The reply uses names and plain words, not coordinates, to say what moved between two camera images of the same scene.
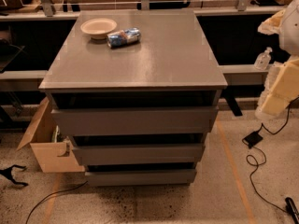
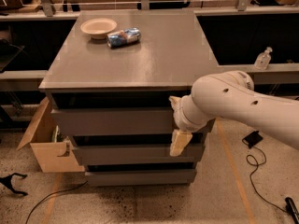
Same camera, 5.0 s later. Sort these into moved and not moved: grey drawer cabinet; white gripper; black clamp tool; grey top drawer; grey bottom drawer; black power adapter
Moved: black clamp tool; white gripper
Not moved: black power adapter; grey drawer cabinet; grey top drawer; grey bottom drawer
